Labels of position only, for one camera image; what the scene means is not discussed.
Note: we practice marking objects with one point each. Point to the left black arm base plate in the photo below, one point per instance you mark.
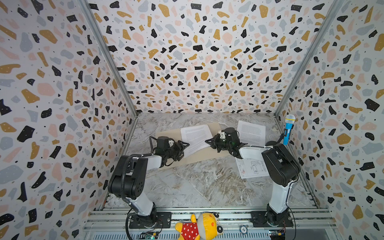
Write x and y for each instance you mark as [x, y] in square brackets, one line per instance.
[160, 220]

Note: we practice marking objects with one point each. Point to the left aluminium corner post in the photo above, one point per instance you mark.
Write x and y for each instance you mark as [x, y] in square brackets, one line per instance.
[84, 6]

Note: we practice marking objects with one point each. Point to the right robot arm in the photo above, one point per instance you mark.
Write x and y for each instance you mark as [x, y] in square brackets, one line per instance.
[281, 166]

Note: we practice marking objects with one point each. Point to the aluminium corner post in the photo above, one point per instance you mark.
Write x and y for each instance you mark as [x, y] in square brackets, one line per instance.
[84, 6]
[331, 14]

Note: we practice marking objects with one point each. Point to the white diagram sheet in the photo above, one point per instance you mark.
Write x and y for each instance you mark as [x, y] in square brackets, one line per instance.
[249, 168]

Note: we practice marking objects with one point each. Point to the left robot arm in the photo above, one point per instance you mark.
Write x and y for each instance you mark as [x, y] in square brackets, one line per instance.
[128, 178]

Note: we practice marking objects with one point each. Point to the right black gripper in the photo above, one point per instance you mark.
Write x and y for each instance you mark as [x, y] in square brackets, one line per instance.
[216, 142]

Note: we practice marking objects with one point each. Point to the beige manila folder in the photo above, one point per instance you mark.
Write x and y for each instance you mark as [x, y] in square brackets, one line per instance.
[201, 155]

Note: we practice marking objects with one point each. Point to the right aluminium corner post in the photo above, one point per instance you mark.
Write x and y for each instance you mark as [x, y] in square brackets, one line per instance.
[331, 14]

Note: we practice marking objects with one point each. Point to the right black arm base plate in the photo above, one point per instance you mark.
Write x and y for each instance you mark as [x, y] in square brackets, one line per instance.
[266, 219]

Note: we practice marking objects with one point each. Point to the yellow plush toy red dress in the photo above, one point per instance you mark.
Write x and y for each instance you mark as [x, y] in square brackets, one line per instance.
[205, 227]

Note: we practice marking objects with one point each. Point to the aluminium front rail frame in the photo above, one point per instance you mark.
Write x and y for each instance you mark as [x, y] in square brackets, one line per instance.
[310, 224]

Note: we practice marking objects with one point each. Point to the left green circuit board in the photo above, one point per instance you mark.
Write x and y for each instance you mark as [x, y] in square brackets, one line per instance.
[148, 235]

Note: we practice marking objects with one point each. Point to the blue toy microphone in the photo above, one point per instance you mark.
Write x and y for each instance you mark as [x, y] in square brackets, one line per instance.
[289, 121]

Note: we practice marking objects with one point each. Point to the right circuit board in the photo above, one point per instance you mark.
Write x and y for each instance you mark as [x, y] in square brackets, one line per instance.
[277, 234]

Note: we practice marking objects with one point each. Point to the white text sheet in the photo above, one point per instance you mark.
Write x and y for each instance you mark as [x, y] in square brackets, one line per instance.
[196, 137]
[252, 134]

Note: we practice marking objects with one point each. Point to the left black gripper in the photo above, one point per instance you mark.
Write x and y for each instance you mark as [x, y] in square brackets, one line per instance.
[178, 150]

